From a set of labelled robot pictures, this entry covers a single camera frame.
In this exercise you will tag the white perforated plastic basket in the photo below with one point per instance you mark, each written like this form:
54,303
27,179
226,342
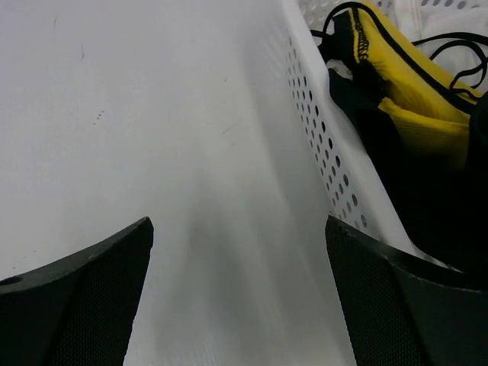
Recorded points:
352,184

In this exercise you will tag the white garment in basket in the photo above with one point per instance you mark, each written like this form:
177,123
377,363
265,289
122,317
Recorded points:
454,34

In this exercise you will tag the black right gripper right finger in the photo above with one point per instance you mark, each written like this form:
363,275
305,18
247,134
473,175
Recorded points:
402,310

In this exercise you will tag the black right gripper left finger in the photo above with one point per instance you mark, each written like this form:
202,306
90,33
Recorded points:
78,310

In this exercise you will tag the black lace bra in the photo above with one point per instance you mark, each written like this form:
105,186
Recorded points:
444,214

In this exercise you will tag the yellow bra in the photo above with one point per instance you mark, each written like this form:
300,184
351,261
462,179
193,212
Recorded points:
430,108

